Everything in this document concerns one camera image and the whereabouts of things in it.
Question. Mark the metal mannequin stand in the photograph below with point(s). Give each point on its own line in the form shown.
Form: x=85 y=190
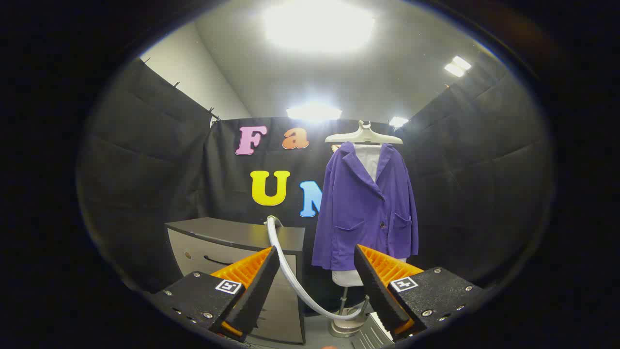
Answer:
x=345 y=325

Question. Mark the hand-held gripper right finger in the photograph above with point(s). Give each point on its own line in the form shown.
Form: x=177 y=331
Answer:
x=375 y=286

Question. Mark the white clothes hanger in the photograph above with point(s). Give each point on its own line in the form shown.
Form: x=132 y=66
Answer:
x=363 y=136

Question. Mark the large square ceiling light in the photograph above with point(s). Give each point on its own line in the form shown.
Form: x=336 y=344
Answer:
x=317 y=24

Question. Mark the grey drawer cabinet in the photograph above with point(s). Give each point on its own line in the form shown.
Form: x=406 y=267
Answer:
x=208 y=242

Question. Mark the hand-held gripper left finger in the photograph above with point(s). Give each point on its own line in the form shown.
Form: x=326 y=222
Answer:
x=259 y=286

